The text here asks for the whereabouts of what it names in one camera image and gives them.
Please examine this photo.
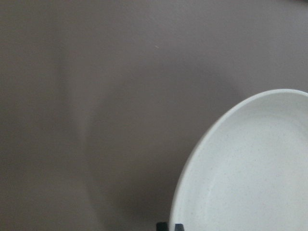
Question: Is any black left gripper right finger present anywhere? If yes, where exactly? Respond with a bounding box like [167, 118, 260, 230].
[174, 224, 185, 231]

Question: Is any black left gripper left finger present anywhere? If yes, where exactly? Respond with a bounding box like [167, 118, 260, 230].
[156, 222, 167, 231]

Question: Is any cream round plate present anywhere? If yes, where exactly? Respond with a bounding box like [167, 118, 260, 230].
[168, 89, 308, 231]

